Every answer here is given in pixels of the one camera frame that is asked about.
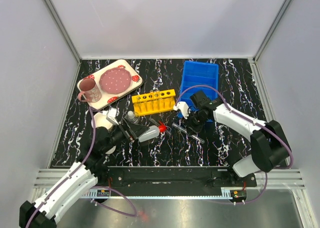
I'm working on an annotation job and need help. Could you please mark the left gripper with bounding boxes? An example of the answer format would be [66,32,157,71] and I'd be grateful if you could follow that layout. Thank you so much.
[101,117,150,154]

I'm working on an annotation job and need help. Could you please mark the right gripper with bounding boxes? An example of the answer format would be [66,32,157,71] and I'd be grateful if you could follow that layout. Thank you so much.
[180,110,209,137]

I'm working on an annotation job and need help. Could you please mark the yellow test tube rack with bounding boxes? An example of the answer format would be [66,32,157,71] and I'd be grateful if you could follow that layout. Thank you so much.
[131,89,176,116]

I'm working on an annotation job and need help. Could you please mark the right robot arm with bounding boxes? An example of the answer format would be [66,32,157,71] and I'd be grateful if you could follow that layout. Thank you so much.
[176,90,292,186]

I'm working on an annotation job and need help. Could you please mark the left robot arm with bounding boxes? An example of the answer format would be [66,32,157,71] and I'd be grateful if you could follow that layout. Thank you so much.
[19,120,148,227]

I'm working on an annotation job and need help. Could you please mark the clear glass stoppered flask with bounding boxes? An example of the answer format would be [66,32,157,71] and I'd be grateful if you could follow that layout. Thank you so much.
[125,111,140,124]

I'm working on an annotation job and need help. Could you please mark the white wash bottle red cap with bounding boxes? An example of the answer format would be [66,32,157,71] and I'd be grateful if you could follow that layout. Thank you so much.
[138,125,160,142]

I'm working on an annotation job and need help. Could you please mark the white round lid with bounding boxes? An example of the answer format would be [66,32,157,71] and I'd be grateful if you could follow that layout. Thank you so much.
[106,146,116,155]

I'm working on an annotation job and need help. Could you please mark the beige ceramic mortar bowl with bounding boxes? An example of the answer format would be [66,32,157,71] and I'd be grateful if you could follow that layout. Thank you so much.
[93,111,113,130]

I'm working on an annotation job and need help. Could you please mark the blue divided plastic bin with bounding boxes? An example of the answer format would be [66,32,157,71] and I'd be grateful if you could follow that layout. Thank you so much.
[176,60,220,123]

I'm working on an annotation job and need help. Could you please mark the strawberry pattern tray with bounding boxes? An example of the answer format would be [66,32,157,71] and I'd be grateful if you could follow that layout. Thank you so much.
[77,59,143,110]

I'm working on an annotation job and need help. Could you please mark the pink polka dot plate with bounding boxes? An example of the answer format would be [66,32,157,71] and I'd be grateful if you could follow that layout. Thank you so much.
[99,68,131,94]

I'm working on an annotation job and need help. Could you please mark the pink mug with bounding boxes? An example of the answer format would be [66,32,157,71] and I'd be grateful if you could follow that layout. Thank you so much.
[77,78,102,103]

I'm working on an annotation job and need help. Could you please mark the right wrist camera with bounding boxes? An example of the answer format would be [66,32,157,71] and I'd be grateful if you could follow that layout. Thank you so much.
[173,101,191,119]

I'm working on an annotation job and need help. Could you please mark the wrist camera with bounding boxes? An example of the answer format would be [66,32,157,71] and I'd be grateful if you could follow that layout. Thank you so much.
[173,101,191,119]
[102,107,119,126]

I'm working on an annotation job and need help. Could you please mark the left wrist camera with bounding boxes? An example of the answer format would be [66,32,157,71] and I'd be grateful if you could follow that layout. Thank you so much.
[102,107,119,126]

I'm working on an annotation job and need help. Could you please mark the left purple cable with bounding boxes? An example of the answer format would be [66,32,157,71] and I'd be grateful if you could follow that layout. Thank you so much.
[24,106,138,228]

